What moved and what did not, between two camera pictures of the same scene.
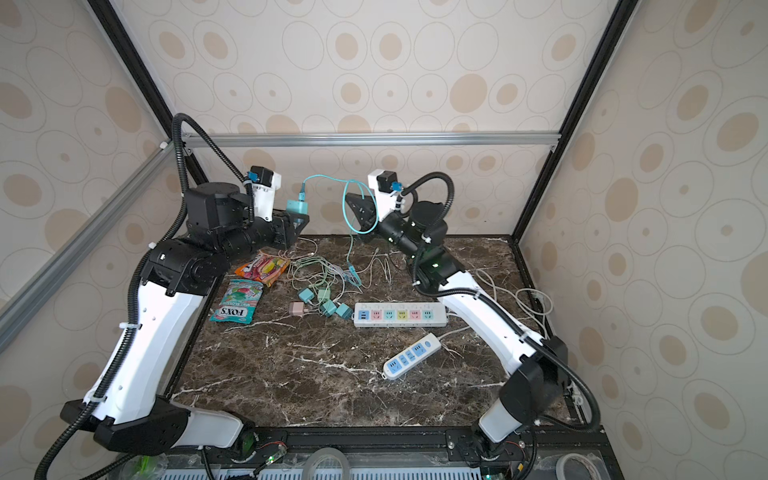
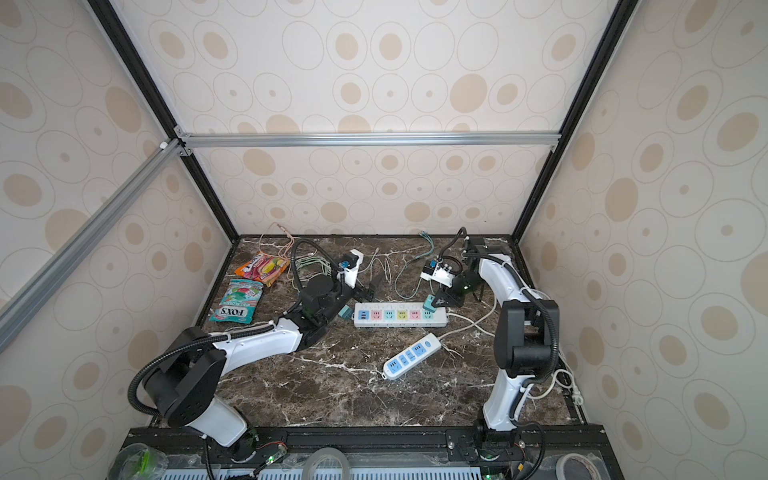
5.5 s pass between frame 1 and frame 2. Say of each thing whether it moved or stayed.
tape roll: stayed
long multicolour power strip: stayed
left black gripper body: moved
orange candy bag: stayed
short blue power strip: stayed
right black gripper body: moved
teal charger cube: stayed
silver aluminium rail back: stayed
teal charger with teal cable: moved
